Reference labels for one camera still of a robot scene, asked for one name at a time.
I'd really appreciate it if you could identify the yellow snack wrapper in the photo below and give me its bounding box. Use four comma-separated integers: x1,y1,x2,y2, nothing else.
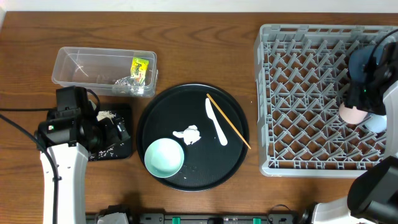
131,57,149,85

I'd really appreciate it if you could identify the pink cup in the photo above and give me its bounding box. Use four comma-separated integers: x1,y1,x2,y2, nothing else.
339,103,368,124

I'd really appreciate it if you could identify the clear plastic bin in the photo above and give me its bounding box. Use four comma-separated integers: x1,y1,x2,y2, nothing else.
52,47,158,97

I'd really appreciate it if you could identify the mint green bowl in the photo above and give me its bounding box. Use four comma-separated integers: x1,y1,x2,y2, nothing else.
144,138,185,179

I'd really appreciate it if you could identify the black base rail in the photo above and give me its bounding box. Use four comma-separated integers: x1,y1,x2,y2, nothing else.
86,205,297,224

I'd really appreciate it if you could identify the black square bin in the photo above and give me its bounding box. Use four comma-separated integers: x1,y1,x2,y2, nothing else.
88,103,132,162

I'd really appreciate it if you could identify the round black tray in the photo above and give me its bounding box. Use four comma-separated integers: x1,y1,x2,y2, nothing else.
136,83,249,192

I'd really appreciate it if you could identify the grey dishwasher rack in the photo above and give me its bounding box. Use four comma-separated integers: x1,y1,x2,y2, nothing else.
254,24,397,179

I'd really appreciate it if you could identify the dark blue bowl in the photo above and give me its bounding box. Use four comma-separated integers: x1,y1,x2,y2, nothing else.
348,45,389,86

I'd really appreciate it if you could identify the wooden chopstick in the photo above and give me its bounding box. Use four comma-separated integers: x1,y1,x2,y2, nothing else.
206,93,251,149

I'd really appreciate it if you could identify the pile of white rice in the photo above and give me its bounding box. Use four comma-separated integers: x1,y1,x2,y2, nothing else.
90,111,123,161

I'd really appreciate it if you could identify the white plastic knife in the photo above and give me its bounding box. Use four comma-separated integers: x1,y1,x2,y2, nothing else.
205,98,228,146

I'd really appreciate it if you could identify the light blue cup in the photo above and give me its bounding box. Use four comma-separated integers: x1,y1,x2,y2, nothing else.
364,113,387,133

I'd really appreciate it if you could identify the crumpled silver foil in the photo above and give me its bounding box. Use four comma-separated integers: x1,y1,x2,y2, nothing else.
112,76,144,96

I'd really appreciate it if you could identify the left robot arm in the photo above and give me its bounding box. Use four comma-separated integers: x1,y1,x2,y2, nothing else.
35,86,133,223

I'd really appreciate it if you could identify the crumpled white tissue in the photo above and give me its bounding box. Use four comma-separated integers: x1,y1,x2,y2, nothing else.
172,125,201,145

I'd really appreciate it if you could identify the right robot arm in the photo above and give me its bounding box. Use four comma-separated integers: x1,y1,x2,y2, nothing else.
298,42,397,223

